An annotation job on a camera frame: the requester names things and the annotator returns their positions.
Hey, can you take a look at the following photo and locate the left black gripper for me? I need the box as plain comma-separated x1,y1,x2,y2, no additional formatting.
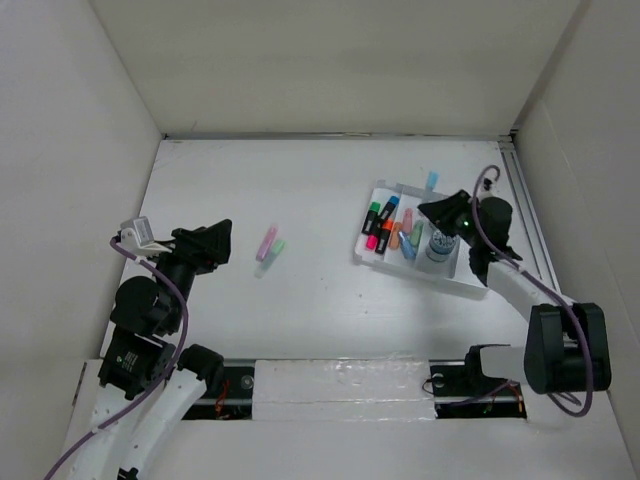
143,217,232,330

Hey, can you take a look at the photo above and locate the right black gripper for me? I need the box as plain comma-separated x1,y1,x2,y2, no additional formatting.
417,188,483,247

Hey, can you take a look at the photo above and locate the light blue pastel highlighter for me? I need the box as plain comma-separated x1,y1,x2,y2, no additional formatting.
425,171,439,192

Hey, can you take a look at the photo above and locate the dark green pastel highlighter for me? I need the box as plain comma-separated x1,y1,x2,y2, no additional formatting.
409,220,424,247

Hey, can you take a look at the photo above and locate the pink pastel highlighter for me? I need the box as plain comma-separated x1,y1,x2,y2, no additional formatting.
402,208,413,235

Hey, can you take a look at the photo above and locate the blue black highlighter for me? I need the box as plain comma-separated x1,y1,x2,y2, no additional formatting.
379,196,399,222

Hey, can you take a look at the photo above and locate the salmon orange pastel highlighter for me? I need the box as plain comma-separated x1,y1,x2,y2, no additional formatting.
388,222,402,250

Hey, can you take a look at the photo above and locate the orange black highlighter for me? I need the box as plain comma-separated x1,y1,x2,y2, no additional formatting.
375,219,394,255

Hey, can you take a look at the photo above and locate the green black highlighter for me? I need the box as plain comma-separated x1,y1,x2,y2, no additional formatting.
361,202,380,236

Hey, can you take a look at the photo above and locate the pink black highlighter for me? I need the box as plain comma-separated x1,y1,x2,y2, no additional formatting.
365,235,379,251

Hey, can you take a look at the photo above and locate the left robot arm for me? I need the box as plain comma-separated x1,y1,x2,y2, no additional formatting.
68,217,232,479

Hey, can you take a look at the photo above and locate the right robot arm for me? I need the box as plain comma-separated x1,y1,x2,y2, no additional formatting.
418,190,612,395

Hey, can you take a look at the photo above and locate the purple pastel highlighter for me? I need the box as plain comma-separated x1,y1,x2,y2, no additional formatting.
256,224,278,262

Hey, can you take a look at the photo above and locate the white organizer tray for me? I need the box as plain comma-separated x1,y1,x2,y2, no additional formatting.
353,180,487,296

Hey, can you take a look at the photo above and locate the aluminium rail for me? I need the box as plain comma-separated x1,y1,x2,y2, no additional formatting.
498,136,560,292

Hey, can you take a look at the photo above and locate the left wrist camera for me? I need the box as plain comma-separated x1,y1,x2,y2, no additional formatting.
119,216,155,250

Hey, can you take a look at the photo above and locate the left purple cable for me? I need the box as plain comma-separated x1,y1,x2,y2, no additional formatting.
42,237,191,480

